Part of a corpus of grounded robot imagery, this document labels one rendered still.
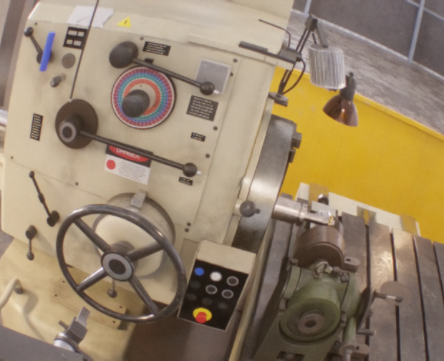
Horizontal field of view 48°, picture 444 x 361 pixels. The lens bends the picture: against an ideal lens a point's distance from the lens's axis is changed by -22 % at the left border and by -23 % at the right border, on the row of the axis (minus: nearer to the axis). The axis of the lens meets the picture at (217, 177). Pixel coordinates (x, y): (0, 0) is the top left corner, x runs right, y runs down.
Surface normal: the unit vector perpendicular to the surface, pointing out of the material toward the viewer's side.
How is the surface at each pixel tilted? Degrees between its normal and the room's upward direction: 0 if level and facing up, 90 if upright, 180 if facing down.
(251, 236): 81
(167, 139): 90
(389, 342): 0
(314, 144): 90
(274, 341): 90
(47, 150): 90
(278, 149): 28
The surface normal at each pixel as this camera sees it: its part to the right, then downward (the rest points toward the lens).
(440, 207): -0.17, 0.42
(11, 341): 0.25, -0.86
